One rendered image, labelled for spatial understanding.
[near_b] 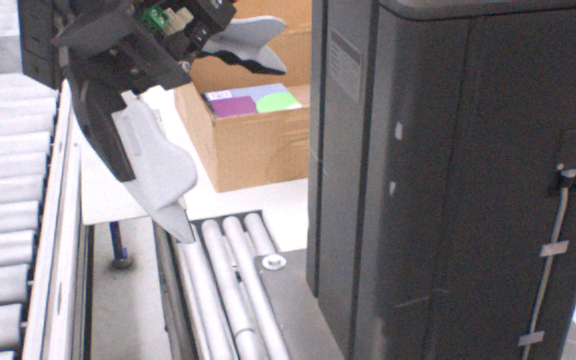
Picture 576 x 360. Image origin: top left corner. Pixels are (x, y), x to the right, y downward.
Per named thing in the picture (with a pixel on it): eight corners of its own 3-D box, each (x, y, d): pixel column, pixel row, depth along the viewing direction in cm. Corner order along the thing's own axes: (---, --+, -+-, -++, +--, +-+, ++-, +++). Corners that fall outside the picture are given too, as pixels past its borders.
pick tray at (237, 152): (484, 148, 91) (495, 80, 86) (215, 194, 80) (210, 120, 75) (391, 76, 114) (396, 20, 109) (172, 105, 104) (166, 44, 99)
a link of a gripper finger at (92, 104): (111, 187, 37) (63, 34, 36) (98, 190, 38) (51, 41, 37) (177, 165, 40) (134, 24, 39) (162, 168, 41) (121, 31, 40)
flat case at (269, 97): (281, 91, 104) (281, 82, 103) (327, 143, 88) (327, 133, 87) (197, 102, 100) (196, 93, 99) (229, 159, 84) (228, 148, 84)
